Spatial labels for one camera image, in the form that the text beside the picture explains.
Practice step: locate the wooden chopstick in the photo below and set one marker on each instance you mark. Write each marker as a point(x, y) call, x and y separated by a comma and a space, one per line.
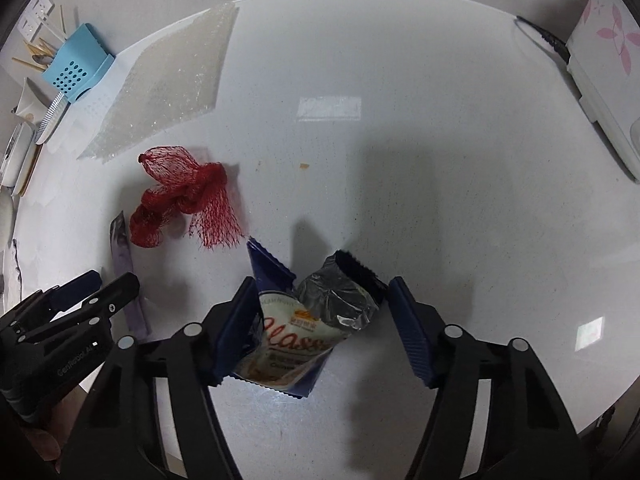
point(63, 20)
point(44, 46)
point(30, 64)

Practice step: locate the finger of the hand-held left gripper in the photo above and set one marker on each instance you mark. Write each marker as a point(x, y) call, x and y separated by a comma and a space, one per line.
point(75, 290)
point(112, 297)

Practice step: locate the red mesh net bag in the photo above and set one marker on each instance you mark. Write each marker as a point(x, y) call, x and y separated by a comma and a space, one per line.
point(175, 185)

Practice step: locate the white bowl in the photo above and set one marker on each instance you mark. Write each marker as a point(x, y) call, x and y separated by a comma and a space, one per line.
point(30, 102)

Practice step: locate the purple wrapper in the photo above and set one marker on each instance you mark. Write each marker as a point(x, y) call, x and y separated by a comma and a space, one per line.
point(127, 270)

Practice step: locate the blue snack bag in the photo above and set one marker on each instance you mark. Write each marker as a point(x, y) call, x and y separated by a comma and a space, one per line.
point(300, 347)

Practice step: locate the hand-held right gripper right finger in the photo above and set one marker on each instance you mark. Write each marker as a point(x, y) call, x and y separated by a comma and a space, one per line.
point(411, 332)

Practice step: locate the white dishes stack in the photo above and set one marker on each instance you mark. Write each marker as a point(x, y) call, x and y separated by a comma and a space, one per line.
point(17, 160)

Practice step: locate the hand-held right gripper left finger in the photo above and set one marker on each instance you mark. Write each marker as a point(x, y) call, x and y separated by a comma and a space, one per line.
point(235, 332)

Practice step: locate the blue perforated utensil holder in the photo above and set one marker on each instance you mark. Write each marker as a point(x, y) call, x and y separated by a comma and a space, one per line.
point(75, 65)

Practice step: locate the white perforated drain tray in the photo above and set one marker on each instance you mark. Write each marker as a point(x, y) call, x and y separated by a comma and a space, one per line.
point(92, 110)

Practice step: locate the white wall socket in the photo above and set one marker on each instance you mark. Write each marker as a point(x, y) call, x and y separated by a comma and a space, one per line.
point(35, 12)

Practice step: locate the white pink flowered box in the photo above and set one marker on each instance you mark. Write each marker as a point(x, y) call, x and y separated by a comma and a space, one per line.
point(607, 60)

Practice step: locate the white kitchen counter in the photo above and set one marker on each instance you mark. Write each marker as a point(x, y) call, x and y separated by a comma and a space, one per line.
point(400, 125)

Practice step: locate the clear bubble wrap sheet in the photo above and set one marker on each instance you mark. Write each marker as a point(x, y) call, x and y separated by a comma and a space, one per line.
point(170, 80)

